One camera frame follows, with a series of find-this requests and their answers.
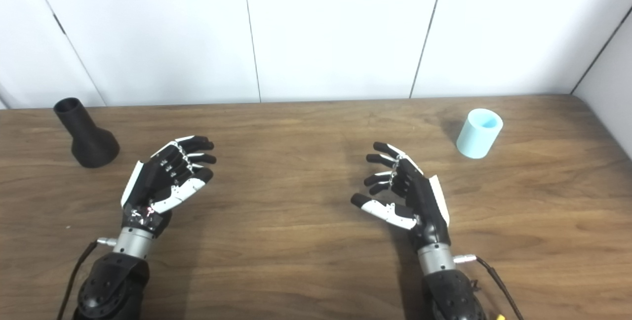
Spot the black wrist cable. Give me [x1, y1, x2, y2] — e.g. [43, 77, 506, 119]
[56, 237, 119, 320]
[453, 254, 525, 320]

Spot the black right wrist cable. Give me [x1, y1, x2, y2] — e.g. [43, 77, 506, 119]
[453, 254, 525, 320]

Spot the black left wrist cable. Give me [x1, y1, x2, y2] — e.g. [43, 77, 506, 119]
[56, 237, 119, 320]

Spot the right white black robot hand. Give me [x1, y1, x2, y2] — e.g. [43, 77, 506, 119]
[351, 142, 451, 249]

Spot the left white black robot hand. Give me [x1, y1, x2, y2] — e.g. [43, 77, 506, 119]
[120, 135, 217, 236]

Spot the light blue cylinder cup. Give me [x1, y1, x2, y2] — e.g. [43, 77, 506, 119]
[456, 108, 504, 159]

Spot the black funnel-shaped vase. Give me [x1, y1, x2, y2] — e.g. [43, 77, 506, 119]
[53, 97, 120, 168]

